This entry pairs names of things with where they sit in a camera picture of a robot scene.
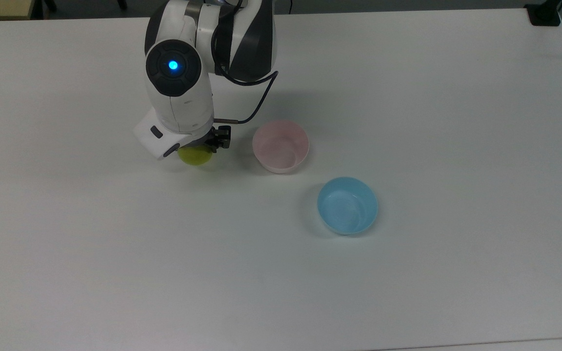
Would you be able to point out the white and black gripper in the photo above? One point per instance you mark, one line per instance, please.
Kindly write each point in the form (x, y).
(156, 139)

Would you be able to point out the green pear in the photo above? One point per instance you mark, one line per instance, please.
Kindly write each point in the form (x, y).
(195, 156)

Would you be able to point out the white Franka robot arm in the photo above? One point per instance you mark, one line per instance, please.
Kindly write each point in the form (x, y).
(183, 97)

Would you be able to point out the pink plastic bowl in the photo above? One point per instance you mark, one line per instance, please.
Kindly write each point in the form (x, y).
(281, 146)

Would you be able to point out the light blue plastic bowl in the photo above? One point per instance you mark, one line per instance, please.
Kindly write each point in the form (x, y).
(347, 207)

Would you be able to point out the black chair leg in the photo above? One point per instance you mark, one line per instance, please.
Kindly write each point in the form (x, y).
(50, 5)

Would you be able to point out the black table clamp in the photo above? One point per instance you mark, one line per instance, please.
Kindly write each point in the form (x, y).
(543, 13)

